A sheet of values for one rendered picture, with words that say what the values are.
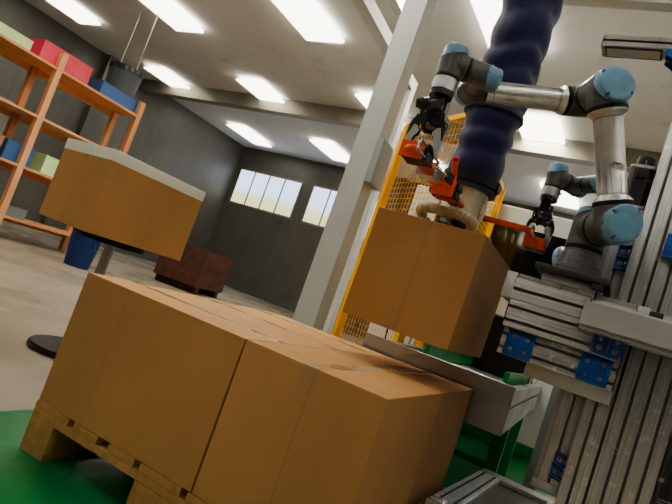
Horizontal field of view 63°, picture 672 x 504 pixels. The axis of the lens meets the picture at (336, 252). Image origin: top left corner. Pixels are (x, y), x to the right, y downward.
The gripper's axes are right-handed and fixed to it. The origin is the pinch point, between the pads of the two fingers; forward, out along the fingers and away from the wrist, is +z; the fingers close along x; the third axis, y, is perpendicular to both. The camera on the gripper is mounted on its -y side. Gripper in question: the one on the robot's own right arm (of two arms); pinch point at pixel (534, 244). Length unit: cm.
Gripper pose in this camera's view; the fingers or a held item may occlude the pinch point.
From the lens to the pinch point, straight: 245.4
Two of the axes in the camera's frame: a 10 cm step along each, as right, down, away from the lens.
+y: -4.1, -2.2, -8.8
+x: 8.5, 2.6, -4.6
